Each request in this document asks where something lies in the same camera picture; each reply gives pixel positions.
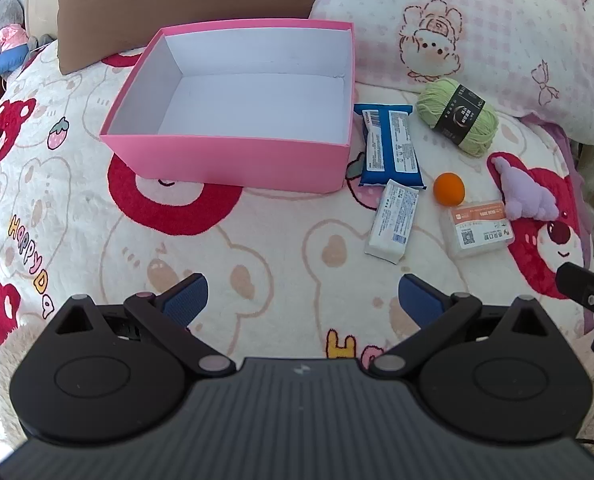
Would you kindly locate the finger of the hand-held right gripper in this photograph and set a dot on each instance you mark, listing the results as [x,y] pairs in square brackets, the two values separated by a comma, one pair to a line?
[592,285]

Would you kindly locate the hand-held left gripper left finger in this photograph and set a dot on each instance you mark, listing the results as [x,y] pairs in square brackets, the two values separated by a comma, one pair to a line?
[187,300]

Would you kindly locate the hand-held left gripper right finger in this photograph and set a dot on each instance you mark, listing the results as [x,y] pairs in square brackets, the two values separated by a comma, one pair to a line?
[417,300]

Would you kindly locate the white packet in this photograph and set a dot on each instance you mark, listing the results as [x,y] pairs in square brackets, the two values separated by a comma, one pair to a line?
[392,220]

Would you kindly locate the orange ball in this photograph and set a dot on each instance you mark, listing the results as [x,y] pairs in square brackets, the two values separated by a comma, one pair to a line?
[449,189]

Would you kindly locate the purple plush toy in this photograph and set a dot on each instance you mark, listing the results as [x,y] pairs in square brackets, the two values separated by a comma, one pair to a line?
[524,190]

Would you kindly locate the pink cardboard box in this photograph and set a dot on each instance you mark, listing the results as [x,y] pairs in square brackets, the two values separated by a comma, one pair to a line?
[227,160]

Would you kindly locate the blue snack packet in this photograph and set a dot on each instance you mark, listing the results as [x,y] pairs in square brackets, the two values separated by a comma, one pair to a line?
[392,145]

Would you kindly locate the green yarn ball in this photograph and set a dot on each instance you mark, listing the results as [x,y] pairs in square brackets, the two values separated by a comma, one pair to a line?
[437,105]

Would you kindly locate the pink checked pillow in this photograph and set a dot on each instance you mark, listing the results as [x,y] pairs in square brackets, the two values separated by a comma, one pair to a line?
[502,35]

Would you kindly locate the grey plush toy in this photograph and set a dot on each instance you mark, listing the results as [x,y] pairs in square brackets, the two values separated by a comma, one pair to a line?
[7,35]

